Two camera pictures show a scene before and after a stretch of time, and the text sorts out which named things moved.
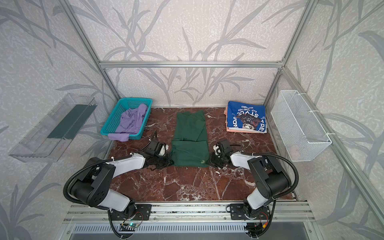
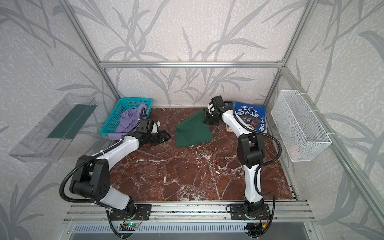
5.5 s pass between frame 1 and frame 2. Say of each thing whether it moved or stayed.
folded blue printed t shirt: stayed
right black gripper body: moved
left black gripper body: moved
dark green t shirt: moved
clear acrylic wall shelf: stayed
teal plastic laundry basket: stayed
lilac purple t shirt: stayed
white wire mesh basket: stayed
